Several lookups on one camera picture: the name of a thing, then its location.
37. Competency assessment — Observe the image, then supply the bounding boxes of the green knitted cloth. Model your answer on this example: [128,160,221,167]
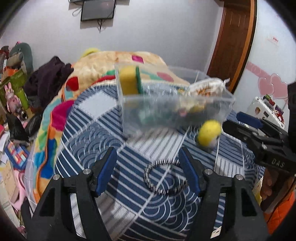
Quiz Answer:
[138,109,161,126]

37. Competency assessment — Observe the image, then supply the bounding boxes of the blue white patterned tablecloth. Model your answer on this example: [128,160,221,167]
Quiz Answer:
[54,85,264,240]

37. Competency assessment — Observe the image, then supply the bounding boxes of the green cylinder bottle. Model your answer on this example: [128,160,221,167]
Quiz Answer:
[16,87,29,110]

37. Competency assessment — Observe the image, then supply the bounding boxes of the dark purple clothes pile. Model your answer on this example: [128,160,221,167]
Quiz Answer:
[23,56,74,110]

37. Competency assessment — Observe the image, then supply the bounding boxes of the white sticker suitcase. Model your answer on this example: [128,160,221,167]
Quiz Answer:
[246,95,287,130]

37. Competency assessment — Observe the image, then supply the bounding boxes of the yellow haired felt doll head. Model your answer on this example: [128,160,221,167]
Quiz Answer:
[197,120,222,148]

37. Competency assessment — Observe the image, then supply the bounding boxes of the beige patchwork fleece blanket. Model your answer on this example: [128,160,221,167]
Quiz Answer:
[32,50,190,204]

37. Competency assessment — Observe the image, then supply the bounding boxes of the cartoon print drawstring pouch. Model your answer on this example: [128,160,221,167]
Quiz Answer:
[178,78,230,115]

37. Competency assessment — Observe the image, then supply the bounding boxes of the small wall monitor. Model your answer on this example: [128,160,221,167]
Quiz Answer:
[81,0,116,22]

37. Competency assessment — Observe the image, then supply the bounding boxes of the person's hand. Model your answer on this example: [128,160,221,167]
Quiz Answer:
[260,168,295,213]

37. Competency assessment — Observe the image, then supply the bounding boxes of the green storage box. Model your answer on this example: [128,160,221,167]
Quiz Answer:
[1,69,27,98]

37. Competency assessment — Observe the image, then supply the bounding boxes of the brown wooden door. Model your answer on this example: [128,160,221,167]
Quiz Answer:
[207,0,257,93]

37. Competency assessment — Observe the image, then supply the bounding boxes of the pink rabbit doll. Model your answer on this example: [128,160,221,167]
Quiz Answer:
[4,82,23,115]

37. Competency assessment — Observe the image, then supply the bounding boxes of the grey plush toy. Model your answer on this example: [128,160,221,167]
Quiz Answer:
[6,43,34,76]

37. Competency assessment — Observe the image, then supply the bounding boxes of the clear plastic storage box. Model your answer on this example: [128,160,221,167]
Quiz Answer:
[115,63,235,136]

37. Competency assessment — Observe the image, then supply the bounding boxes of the black white braided cord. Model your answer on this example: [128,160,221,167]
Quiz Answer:
[143,159,188,195]

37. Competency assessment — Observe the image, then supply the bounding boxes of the yellow green sponge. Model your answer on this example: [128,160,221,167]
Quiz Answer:
[119,65,142,95]

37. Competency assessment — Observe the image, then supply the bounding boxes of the yellow chair back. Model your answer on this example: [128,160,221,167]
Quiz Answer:
[81,48,100,58]

